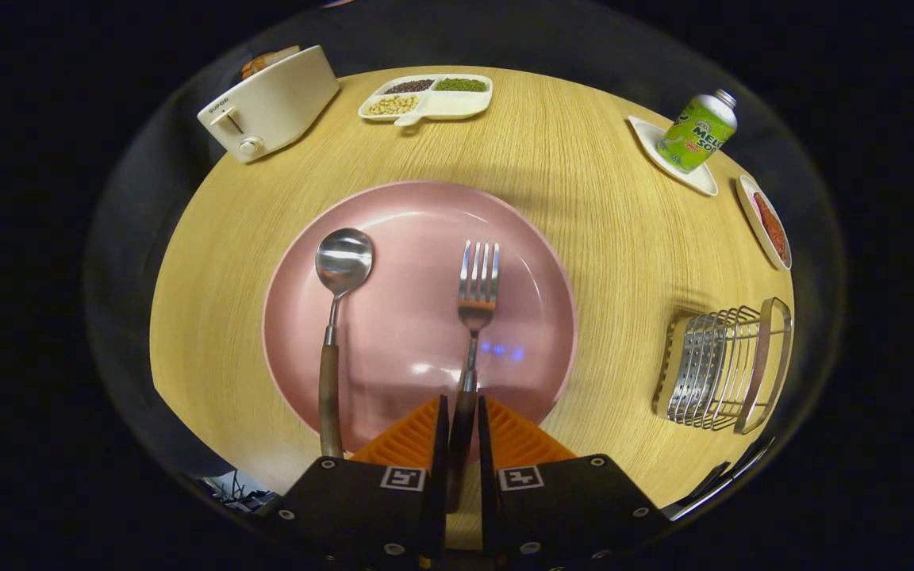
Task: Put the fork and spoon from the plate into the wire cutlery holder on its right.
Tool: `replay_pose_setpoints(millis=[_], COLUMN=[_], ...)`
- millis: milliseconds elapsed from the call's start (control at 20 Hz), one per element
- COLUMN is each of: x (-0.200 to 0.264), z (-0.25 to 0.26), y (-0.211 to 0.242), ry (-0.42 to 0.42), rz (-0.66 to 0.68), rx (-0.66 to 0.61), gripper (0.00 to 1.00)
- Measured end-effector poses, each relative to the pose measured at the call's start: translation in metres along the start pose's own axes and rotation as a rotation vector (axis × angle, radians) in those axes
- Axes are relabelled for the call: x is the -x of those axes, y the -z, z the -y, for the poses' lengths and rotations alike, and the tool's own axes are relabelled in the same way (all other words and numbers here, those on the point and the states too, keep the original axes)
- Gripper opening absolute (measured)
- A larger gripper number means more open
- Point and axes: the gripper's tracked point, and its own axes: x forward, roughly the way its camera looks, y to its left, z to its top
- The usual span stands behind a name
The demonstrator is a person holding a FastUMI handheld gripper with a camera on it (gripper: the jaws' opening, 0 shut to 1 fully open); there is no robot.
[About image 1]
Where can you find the green label soda bottle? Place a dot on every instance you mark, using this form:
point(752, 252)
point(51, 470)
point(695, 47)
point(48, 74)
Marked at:
point(695, 135)

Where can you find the white plate with meat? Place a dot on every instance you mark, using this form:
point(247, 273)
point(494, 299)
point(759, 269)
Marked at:
point(766, 226)

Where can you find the pink round plate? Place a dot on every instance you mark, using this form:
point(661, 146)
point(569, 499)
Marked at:
point(409, 317)

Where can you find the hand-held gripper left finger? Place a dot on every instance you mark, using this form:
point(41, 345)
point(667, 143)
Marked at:
point(437, 476)

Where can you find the toasted bread slice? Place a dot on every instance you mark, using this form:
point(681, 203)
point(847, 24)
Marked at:
point(266, 60)

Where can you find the cream white toaster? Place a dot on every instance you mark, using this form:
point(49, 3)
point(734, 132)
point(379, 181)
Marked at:
point(274, 107)

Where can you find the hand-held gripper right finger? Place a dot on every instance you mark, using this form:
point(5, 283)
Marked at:
point(490, 476)

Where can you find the white divided dish with beans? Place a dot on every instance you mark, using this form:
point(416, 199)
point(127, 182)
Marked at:
point(457, 101)

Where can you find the white square coaster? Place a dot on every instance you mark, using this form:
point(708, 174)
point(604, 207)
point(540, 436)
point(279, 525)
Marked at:
point(651, 139)

